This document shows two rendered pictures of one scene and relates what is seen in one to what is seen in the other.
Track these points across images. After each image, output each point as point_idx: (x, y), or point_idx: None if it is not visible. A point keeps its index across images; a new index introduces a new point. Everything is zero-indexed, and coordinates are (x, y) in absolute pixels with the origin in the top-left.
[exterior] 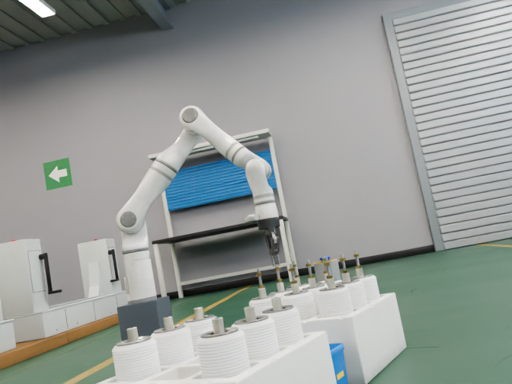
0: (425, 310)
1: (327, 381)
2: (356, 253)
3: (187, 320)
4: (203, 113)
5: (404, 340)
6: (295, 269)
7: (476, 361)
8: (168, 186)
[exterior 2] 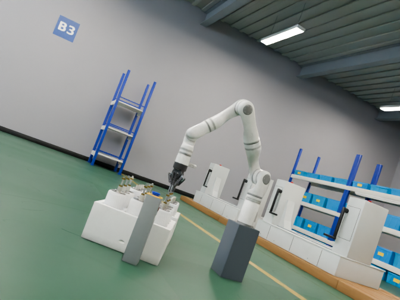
0: (44, 281)
1: None
2: (123, 177)
3: (175, 203)
4: (234, 103)
5: (83, 231)
6: (166, 197)
7: (49, 214)
8: (247, 153)
